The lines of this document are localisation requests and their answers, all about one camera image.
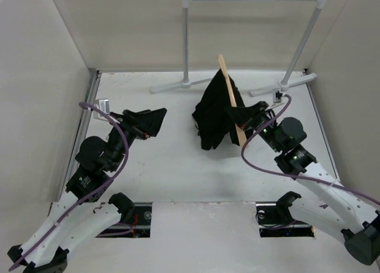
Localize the black trousers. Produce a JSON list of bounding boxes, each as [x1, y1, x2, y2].
[[192, 70, 240, 151]]

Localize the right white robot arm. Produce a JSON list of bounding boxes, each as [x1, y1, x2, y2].
[[226, 101, 379, 265]]

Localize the beige plastic hanger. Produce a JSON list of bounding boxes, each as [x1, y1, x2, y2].
[[218, 55, 247, 147]]

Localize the white metal clothes rack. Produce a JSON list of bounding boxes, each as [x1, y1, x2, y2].
[[149, 0, 332, 97]]

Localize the aluminium side rail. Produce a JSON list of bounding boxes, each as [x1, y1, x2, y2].
[[58, 68, 102, 198]]

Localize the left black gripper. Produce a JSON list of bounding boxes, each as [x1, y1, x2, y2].
[[107, 107, 167, 172]]

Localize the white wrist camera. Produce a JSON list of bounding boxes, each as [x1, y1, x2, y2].
[[93, 99, 110, 120], [266, 89, 284, 110]]

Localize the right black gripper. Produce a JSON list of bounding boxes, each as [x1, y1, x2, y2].
[[226, 101, 284, 153]]

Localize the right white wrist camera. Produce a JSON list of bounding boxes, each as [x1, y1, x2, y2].
[[266, 89, 284, 110]]

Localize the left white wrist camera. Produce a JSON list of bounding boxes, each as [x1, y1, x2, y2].
[[93, 99, 110, 120]]

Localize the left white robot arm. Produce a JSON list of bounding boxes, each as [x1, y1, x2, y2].
[[8, 102, 167, 272]]

